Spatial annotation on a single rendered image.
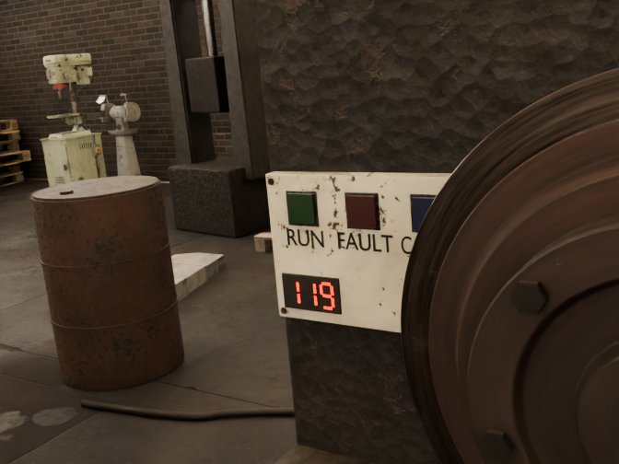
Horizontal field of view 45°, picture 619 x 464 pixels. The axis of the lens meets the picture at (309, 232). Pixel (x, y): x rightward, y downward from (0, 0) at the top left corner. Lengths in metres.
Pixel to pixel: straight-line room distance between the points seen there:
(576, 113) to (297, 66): 0.38
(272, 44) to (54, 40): 9.72
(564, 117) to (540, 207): 0.07
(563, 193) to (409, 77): 0.29
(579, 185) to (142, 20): 8.92
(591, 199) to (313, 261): 0.41
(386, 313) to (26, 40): 10.32
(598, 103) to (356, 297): 0.39
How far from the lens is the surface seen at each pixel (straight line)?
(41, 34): 10.76
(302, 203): 0.86
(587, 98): 0.59
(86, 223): 3.27
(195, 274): 4.79
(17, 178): 11.18
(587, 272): 0.52
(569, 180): 0.57
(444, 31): 0.78
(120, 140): 9.27
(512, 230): 0.58
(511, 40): 0.76
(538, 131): 0.60
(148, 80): 9.38
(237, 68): 5.92
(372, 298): 0.85
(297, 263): 0.89
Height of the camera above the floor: 1.37
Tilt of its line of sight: 13 degrees down
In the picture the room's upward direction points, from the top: 5 degrees counter-clockwise
